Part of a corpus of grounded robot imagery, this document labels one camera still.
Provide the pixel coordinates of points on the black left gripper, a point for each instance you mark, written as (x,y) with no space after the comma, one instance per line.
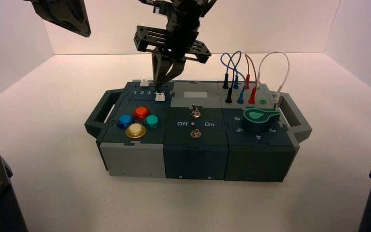
(180,41)

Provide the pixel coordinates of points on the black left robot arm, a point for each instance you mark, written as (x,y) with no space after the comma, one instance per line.
(64,14)

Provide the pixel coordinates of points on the white slider knob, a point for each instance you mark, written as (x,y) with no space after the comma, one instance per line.
(160,98)
(144,83)

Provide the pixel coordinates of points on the grey blank label plate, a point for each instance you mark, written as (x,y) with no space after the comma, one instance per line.
(195,94)

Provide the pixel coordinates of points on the red round push button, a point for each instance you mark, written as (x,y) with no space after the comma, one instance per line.
(141,112)

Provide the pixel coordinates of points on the teal round push button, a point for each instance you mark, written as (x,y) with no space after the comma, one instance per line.
(152,121)

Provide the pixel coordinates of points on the blue round push button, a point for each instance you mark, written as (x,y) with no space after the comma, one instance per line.
(124,121)

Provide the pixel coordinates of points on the yellow round push button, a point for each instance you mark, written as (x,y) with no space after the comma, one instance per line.
(135,130)

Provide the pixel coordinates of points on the dark teal grey control box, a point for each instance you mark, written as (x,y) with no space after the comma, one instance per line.
(195,160)

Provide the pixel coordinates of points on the green rotary selector knob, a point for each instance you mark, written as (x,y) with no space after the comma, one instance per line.
(256,123)

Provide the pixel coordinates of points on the metal toggle switch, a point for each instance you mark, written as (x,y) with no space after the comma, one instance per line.
(195,112)
(195,133)

